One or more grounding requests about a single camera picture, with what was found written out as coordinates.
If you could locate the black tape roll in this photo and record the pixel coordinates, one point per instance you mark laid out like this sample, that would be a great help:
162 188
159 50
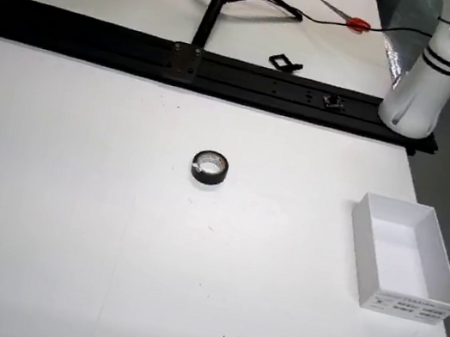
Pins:
197 175

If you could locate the black tripod stand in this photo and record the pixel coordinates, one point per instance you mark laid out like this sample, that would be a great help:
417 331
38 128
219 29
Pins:
212 13

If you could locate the small black bracket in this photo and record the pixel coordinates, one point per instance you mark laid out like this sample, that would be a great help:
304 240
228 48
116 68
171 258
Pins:
288 66

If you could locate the black rail joint plate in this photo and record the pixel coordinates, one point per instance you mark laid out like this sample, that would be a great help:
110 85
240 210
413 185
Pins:
182 63

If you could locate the small black rail knob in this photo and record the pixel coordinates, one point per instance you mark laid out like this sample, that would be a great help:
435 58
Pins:
332 102

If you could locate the black aluminium rail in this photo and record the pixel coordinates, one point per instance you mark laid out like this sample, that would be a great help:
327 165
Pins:
99 41

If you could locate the white cardboard bin box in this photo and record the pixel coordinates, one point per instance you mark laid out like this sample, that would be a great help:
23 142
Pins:
367 254

